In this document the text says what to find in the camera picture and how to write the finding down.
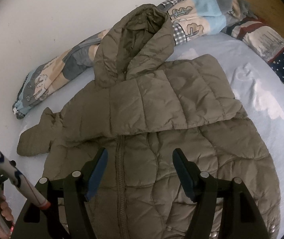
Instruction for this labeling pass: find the olive green quilted hooded jacket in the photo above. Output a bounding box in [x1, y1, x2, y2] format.
[17, 4, 280, 238]

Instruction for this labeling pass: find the white rod with red tip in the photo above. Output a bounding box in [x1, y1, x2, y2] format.
[0, 152, 50, 210]

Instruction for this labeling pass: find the light blue cloud bed sheet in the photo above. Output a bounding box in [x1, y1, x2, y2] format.
[8, 33, 284, 238]

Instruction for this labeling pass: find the navy starred striped pillow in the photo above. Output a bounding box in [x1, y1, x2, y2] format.
[223, 17, 284, 84]

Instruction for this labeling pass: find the colourful patchwork rolled quilt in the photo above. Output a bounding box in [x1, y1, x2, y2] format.
[13, 0, 253, 119]

